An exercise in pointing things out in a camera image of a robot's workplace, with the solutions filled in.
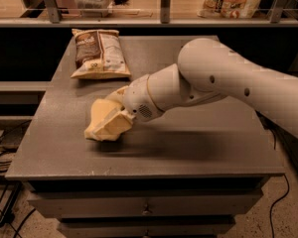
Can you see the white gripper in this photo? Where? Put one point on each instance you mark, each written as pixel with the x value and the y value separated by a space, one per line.
pixel 138 97

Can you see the yellow sponge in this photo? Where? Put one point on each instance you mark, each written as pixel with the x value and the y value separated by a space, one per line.
pixel 101 113

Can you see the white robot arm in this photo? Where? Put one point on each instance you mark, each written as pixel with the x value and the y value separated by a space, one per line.
pixel 206 71

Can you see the brown snack bag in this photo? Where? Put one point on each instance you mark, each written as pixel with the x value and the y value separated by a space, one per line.
pixel 99 55

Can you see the grey drawer cabinet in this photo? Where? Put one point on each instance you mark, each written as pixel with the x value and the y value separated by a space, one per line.
pixel 186 174

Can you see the clear plastic container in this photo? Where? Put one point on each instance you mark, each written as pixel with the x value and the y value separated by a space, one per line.
pixel 94 0

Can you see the colourful bag on shelf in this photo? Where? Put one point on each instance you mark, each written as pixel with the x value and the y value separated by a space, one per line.
pixel 232 9

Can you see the metal shelf rail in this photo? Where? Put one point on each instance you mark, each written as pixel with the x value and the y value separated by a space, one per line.
pixel 141 14

